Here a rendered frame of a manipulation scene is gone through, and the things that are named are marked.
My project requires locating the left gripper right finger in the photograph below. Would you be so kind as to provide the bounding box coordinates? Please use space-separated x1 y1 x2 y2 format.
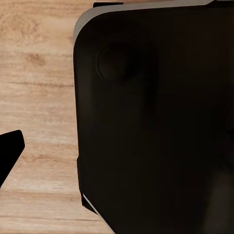
219 129 234 168

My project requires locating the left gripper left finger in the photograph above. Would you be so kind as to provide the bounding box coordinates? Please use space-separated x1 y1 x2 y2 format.
0 130 25 187

